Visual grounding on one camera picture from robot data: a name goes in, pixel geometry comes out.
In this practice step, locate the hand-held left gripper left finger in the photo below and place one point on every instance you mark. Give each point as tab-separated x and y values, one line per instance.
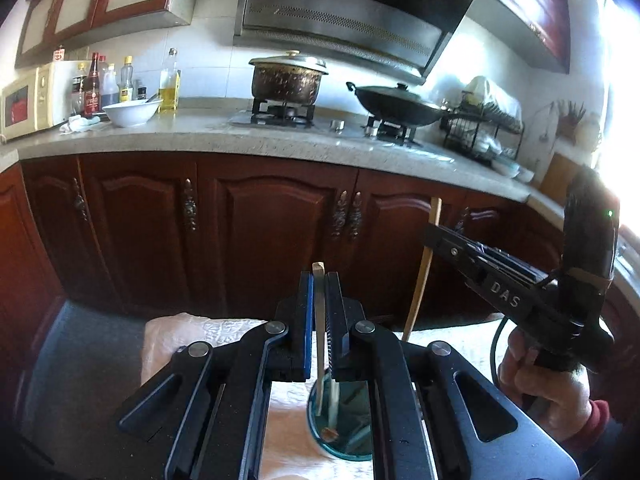
310	320

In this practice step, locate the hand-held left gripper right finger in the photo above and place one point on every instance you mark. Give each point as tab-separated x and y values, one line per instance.
334	320

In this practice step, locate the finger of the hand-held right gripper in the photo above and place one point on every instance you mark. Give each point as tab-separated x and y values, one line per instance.
452	247

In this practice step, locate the pale chopstick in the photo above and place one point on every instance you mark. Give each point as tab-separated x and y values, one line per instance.
320	310

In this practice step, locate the brown wooden chopstick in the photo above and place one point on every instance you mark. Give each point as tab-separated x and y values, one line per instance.
425	280

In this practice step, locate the blue glass cup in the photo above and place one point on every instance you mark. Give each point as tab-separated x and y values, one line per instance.
350	435

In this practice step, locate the person's right forearm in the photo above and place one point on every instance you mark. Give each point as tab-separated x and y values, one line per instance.
595	425

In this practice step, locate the person's right hand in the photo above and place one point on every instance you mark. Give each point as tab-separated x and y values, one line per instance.
555	400

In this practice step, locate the brown wooden base cabinets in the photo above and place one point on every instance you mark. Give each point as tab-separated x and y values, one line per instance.
260	240

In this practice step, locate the stack of white bowls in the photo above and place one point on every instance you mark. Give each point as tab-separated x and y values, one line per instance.
515	170

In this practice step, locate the white quilted cloth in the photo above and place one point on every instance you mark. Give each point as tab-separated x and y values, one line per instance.
200	330

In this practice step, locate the wooden cutting board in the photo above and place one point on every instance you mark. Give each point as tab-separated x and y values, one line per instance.
560	180

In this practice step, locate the black wok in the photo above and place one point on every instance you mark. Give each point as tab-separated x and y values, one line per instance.
395	105

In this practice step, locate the utensil holder with tools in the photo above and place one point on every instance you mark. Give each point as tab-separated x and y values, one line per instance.
575	120

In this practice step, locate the black gas stove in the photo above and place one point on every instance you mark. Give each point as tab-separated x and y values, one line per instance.
285	120

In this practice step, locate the brown speckled cooking pot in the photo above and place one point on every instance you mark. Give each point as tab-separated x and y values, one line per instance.
285	80

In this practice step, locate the steel range hood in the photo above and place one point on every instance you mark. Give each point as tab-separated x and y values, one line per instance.
350	15

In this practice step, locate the yellow oil bottle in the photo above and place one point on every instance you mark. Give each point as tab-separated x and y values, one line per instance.
169	90

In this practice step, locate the white bowl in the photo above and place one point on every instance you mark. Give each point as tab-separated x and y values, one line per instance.
132	114

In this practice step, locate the small dark bottle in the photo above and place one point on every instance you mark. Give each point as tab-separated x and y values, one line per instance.
142	92

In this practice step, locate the yellow cap bottle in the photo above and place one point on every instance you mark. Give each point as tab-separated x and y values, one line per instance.
127	82

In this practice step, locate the white rag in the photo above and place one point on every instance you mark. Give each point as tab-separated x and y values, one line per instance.
80	124

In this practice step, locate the dark sauce bottle red label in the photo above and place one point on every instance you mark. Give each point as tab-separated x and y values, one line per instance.
93	90

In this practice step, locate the cream microwave oven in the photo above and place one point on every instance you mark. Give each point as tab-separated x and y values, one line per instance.
30	105

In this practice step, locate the small red box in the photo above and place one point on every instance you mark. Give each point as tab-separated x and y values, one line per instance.
59	55

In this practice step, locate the brown wall cabinet beside hood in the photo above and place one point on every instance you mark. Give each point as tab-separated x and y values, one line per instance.
525	5

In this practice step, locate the frosted panel wall cabinet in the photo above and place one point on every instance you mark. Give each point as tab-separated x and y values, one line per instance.
100	0

